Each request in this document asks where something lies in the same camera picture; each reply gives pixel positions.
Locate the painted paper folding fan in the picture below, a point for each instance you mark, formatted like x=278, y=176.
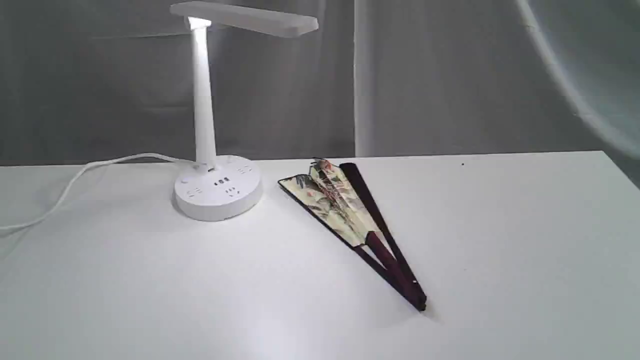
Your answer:
x=338, y=197

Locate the grey backdrop curtain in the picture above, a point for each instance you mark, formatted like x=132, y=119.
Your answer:
x=88, y=80

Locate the white desk lamp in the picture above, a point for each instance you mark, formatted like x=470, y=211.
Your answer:
x=220, y=187

